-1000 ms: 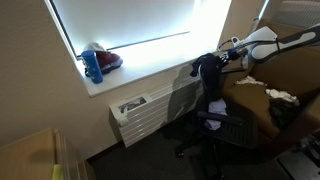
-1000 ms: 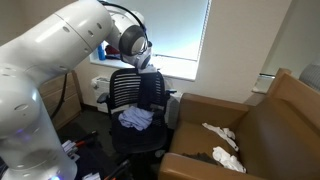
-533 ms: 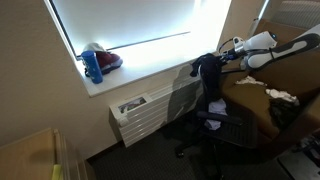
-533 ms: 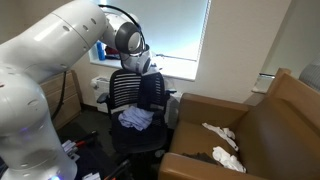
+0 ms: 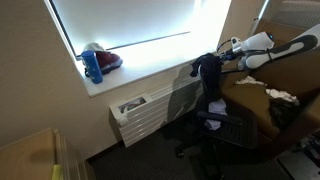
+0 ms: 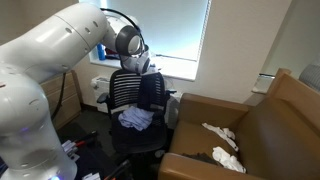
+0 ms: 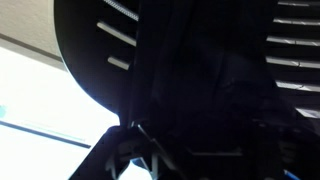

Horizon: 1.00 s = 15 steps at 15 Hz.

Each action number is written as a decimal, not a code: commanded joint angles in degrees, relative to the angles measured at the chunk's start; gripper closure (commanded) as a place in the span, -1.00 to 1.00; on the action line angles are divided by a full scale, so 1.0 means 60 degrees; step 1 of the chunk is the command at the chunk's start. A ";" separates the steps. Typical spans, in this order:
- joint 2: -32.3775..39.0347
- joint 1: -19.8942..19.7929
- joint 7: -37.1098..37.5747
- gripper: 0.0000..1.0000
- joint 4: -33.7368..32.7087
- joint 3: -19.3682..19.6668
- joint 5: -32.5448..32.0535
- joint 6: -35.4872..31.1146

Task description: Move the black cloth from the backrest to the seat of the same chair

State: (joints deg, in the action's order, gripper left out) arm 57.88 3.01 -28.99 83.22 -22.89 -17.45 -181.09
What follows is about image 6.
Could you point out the wooden dresser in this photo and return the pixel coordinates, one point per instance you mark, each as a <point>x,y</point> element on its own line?
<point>66,103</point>

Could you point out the small white boxes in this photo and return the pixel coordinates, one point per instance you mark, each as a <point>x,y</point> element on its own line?
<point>68,146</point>

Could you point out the black mesh office chair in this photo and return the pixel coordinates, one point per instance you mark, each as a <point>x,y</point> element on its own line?
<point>126,86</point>

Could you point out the light blue cloth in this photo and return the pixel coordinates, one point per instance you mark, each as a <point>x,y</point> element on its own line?
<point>136,118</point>

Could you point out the long white cloth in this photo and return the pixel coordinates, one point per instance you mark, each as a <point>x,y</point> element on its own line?
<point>216,130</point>

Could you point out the dark red object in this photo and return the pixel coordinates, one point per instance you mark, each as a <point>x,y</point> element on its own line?
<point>111,53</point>

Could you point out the white paper sheet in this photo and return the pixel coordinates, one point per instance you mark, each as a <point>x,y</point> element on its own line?
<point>90,176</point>

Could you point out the grey striped cushion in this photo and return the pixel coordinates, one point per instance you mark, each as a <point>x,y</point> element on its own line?
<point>311,76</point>

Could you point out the blue bottle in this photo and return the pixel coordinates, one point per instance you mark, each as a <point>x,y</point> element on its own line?
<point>101,52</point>

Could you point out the window with white blind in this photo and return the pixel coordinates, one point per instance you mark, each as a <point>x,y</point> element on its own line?
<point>173,26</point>

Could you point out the crumpled white cloth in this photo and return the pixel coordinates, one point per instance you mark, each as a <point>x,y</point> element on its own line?
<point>226,159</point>

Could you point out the tan leather armchair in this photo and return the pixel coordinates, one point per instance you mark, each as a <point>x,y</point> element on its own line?
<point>273,140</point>

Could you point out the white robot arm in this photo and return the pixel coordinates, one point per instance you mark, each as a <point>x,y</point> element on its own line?
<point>50,43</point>

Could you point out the black cloth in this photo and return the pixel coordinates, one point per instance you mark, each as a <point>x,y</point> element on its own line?
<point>150,93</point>

